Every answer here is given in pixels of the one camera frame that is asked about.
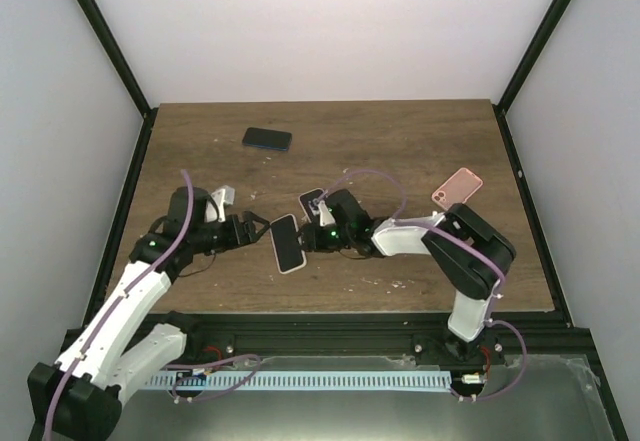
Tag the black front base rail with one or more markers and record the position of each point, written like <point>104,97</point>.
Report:
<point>421,335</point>

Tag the white slotted cable duct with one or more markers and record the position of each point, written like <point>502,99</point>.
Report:
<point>402,381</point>

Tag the black phone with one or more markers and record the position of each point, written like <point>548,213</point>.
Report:
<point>289,246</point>

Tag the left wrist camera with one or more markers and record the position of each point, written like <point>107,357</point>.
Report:
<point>217,202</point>

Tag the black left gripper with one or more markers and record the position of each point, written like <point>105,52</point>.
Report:
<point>246,235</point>

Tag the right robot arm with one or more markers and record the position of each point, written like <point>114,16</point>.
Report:
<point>473,255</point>

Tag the pink phone case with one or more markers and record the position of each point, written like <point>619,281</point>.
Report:
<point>458,188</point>

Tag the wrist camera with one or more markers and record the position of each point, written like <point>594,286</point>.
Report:
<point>321,213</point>
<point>217,202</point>

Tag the black frame post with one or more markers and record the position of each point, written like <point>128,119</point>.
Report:
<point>535,48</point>
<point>106,38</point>

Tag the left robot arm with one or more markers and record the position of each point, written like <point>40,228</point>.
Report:
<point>82,394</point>

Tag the white phone case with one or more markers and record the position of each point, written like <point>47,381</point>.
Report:
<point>305,206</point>
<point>300,267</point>

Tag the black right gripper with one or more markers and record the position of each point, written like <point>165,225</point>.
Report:
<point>313,239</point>

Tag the black right frame post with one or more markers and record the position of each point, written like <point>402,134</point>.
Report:
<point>535,48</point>

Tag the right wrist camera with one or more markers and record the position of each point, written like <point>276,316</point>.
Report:
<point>321,213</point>

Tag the black left frame post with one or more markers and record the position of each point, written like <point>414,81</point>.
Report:
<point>106,38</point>

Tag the dark blue phone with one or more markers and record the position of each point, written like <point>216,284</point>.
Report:
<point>267,139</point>

